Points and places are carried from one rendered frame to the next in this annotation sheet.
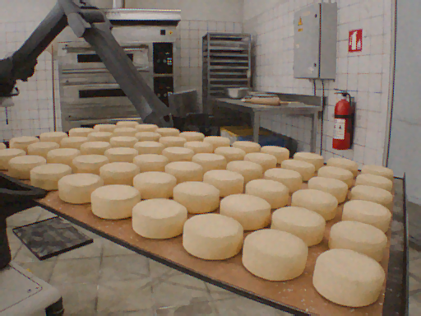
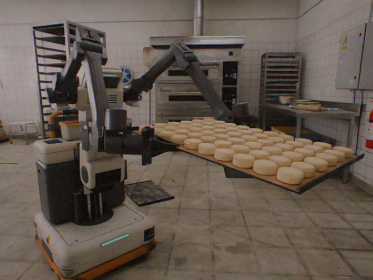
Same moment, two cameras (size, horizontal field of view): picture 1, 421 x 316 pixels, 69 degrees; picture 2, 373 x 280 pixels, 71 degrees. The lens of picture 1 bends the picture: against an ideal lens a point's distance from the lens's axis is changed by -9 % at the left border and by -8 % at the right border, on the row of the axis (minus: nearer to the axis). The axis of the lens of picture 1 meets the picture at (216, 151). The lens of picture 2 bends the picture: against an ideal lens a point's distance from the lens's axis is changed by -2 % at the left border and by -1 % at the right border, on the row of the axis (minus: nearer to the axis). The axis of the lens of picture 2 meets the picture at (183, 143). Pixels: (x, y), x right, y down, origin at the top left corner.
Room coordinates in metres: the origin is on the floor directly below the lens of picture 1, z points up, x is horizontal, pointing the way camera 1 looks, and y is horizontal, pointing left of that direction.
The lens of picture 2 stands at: (-0.35, -0.05, 1.14)
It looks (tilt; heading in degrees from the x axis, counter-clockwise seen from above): 11 degrees down; 19
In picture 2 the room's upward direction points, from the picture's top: straight up
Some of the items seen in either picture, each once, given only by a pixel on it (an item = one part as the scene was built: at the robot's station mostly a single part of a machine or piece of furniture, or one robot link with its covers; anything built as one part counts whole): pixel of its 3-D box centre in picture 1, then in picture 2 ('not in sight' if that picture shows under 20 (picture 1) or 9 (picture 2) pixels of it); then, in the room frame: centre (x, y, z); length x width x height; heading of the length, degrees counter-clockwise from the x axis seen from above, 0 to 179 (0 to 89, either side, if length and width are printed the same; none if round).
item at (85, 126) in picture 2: not in sight; (106, 128); (0.90, 0.82, 0.93); 0.28 x 0.16 x 0.22; 150
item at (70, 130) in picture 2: not in sight; (80, 129); (1.11, 1.18, 0.87); 0.23 x 0.15 x 0.11; 150
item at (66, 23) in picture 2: not in sight; (72, 106); (1.91, 1.93, 0.97); 0.03 x 0.03 x 1.70; 89
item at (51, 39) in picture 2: not in sight; (71, 41); (2.23, 2.15, 1.68); 0.60 x 0.40 x 0.02; 179
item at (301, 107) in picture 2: (265, 101); (308, 108); (3.36, -0.49, 0.91); 0.56 x 0.06 x 0.06; 43
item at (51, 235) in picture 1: (50, 235); (145, 191); (2.16, 1.23, 0.02); 0.60 x 0.40 x 0.03; 49
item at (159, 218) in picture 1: (159, 217); (224, 154); (0.29, 0.05, 0.98); 0.05 x 0.05 x 0.02
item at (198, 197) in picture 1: (196, 197); (240, 150); (0.34, 0.02, 0.98); 0.05 x 0.05 x 0.02
